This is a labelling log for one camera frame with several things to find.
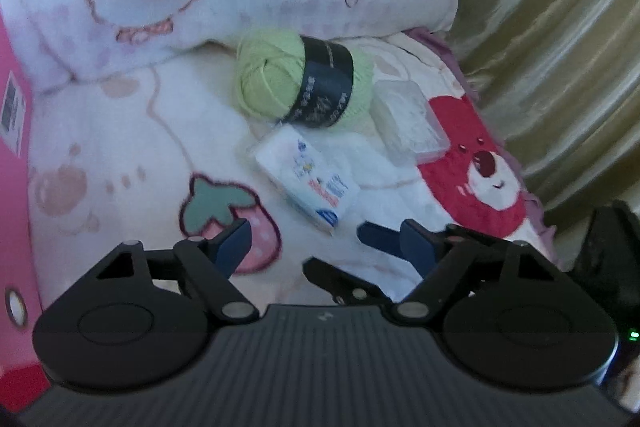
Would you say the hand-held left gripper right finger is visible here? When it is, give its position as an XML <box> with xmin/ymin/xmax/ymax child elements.
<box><xmin>392</xmin><ymin>218</ymin><xmax>558</xmax><ymax>325</ymax></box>

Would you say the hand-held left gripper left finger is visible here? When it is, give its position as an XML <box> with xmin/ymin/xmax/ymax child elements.
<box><xmin>95</xmin><ymin>218</ymin><xmax>261</xmax><ymax>323</ymax></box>

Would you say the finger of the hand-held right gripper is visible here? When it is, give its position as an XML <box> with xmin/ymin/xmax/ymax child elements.
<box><xmin>303</xmin><ymin>257</ymin><xmax>393</xmax><ymax>308</ymax></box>
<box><xmin>357</xmin><ymin>222</ymin><xmax>403</xmax><ymax>258</ymax></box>

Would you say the white tissue packet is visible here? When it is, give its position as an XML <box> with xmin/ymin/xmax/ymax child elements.
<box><xmin>247</xmin><ymin>126</ymin><xmax>362</xmax><ymax>237</ymax></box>

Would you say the clear plastic box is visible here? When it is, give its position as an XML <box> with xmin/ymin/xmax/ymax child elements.
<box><xmin>372</xmin><ymin>79</ymin><xmax>449</xmax><ymax>168</ymax></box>

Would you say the green yarn ball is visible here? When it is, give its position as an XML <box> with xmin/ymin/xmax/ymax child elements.
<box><xmin>235</xmin><ymin>31</ymin><xmax>375</xmax><ymax>130</ymax></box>

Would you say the pink cardboard box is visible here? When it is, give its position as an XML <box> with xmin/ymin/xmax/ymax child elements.
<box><xmin>0</xmin><ymin>14</ymin><xmax>51</xmax><ymax>413</ymax></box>

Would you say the printed blanket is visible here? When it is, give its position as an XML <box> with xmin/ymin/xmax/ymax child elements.
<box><xmin>25</xmin><ymin>27</ymin><xmax>561</xmax><ymax>308</ymax></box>

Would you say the gold curtain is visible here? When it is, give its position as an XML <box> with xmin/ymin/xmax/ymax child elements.
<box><xmin>447</xmin><ymin>0</ymin><xmax>640</xmax><ymax>268</ymax></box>

